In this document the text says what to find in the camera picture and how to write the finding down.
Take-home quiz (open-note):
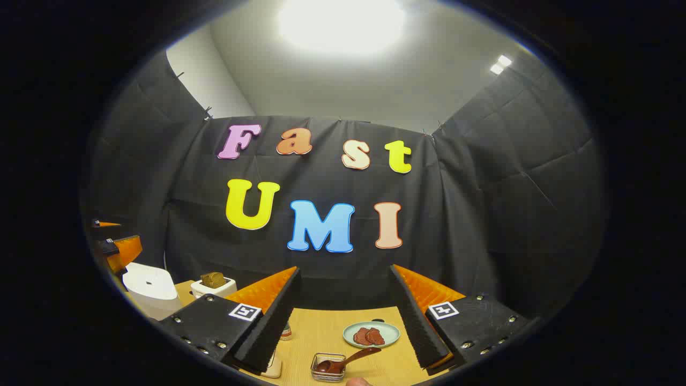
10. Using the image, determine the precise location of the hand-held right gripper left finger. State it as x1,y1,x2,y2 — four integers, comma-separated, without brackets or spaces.
159,266,302,374

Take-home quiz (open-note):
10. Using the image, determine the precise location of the large ceiling light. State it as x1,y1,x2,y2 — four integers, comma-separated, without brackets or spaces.
278,0,406,55

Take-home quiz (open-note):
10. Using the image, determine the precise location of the black backdrop cloth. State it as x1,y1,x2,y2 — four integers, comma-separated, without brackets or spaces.
80,48,609,322

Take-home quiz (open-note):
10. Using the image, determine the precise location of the brown wooden spoon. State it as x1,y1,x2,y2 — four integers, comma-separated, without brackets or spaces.
315,347,382,375

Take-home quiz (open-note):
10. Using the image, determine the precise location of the white rice cooker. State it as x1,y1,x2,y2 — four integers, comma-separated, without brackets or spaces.
122,262,183,321

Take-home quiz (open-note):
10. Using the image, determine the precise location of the white toaster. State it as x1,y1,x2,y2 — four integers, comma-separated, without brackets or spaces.
190,274,237,300

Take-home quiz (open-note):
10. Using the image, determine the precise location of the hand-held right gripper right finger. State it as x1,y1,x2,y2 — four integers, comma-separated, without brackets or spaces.
390,264,536,375

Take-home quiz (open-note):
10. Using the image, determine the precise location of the pale green plate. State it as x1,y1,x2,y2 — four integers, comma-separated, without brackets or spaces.
343,321,401,349

